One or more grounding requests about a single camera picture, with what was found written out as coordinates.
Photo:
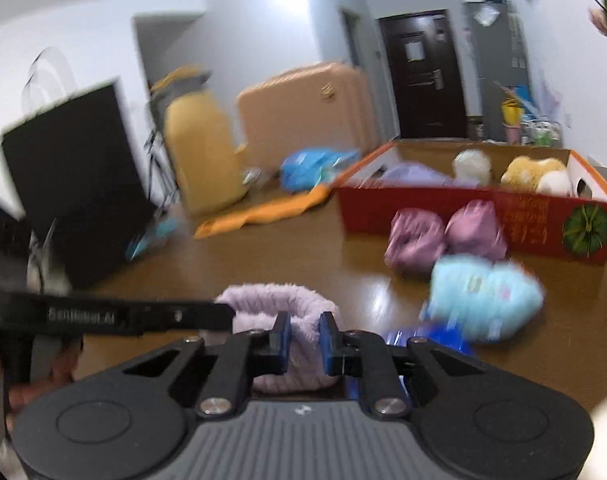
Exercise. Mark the grey refrigerator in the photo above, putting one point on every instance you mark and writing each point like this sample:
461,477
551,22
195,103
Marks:
498,70

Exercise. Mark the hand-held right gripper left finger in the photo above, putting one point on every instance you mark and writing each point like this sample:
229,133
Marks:
282,340

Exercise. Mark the yellow plush toy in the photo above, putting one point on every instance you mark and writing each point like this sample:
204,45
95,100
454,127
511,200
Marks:
526,170

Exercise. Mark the dark brown door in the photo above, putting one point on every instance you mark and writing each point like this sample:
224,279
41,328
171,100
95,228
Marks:
423,75

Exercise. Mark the red cardboard box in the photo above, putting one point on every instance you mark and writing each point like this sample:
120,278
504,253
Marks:
533,225

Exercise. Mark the purple knitted cloth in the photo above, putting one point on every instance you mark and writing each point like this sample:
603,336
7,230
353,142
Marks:
413,175

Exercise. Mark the light blue plush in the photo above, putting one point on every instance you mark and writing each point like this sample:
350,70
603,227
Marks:
483,295

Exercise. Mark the blue plastic packet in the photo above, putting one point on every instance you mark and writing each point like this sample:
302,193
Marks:
433,338

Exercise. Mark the peach ribbed suitcase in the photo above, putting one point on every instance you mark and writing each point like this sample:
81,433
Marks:
298,115

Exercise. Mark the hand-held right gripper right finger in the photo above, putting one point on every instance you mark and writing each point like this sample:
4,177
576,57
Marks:
327,342

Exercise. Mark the small blue packet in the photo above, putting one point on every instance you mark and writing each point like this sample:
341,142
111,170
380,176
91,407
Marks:
151,240

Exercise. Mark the yellow bucket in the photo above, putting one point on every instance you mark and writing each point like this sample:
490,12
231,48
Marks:
512,112

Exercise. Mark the blue wet wipes packet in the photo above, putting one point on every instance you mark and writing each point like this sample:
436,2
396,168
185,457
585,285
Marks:
313,167

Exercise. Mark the yellow thermos jug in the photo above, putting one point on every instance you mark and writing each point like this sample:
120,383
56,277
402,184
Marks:
203,160

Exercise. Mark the white plush toy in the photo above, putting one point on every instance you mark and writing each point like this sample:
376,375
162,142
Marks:
556,184

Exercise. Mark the person's left hand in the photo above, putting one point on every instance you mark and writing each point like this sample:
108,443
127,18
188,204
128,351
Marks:
43,380

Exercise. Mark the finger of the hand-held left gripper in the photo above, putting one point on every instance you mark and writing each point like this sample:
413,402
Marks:
193,317

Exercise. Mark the white paper note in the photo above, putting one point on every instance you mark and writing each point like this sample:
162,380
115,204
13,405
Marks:
485,16

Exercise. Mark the lilac towel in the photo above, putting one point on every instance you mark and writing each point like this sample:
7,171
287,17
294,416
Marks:
263,305

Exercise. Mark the black paper bag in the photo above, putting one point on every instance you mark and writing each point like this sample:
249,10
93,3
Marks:
78,185

